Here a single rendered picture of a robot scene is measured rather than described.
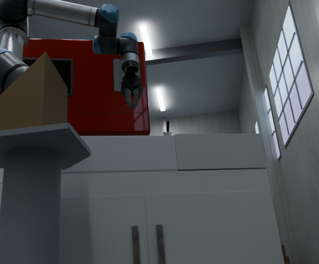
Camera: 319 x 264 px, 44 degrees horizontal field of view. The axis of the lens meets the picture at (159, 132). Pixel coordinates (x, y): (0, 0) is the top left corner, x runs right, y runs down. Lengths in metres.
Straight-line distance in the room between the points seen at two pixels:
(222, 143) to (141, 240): 0.49
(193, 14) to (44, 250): 7.45
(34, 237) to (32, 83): 0.42
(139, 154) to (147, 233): 0.29
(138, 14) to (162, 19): 0.51
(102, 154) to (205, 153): 0.39
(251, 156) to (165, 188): 0.37
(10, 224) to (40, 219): 0.07
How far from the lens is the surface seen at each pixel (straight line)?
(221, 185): 1.50
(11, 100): 1.18
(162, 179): 1.45
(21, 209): 1.11
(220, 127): 12.11
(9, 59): 1.36
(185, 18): 8.33
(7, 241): 1.11
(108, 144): 1.47
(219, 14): 8.40
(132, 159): 1.46
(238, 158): 1.56
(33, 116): 1.13
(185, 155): 1.50
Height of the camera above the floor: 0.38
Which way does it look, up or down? 23 degrees up
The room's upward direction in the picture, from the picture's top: 5 degrees counter-clockwise
